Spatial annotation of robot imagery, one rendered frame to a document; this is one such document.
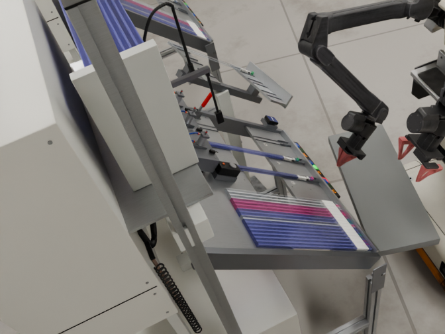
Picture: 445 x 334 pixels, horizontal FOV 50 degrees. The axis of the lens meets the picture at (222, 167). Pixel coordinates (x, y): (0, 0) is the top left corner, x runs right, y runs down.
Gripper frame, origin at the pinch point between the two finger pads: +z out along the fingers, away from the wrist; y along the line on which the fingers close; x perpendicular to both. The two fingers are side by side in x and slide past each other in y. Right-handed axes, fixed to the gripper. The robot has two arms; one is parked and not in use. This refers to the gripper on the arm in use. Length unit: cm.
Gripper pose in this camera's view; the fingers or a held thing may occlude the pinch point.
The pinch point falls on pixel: (339, 164)
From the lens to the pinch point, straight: 183.7
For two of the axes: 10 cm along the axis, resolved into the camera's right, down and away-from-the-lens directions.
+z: -4.5, 7.6, 4.8
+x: 8.1, 1.1, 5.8
